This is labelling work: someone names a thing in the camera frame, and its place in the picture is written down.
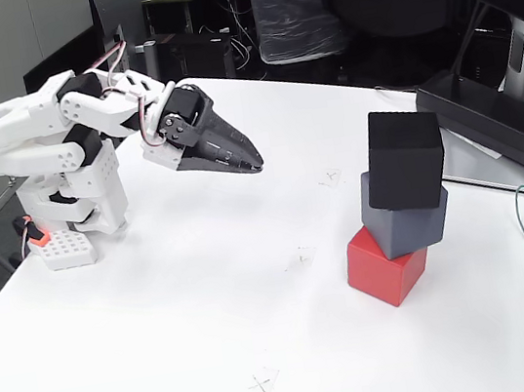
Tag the silver metal post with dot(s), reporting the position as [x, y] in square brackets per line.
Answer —
[148, 60]

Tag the red cube block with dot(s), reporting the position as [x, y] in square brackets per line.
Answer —
[377, 272]

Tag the grey computer tower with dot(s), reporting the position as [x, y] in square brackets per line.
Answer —
[105, 7]

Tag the plastic wrapped black bin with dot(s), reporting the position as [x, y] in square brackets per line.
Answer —
[290, 19]

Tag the white perforated clamp plate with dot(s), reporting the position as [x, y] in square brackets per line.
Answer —
[65, 250]

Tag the silver monitor stand base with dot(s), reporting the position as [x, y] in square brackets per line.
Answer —
[460, 166]

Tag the black flat panel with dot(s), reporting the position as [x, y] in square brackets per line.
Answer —
[68, 52]

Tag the black computer case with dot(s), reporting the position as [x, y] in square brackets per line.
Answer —
[202, 57]

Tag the black cube block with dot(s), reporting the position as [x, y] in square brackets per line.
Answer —
[404, 160]

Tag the grey cube block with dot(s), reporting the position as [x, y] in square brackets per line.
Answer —
[410, 230]

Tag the black power adapter brick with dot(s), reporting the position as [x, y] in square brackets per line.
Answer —
[482, 118]

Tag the white paper sheet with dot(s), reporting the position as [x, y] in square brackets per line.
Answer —
[479, 146]

